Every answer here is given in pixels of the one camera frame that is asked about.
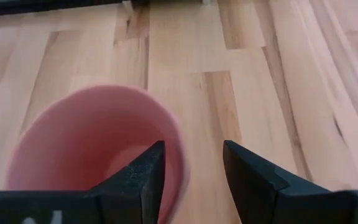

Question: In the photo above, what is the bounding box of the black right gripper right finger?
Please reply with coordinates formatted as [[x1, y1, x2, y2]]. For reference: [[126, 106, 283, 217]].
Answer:
[[223, 139, 291, 224]]

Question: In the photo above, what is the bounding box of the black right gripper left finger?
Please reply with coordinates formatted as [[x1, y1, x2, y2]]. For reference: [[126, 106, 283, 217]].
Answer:
[[87, 140, 167, 224]]

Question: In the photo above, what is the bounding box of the plain pink mug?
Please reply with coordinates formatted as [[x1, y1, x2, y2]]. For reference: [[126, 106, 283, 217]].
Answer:
[[6, 84, 190, 224]]

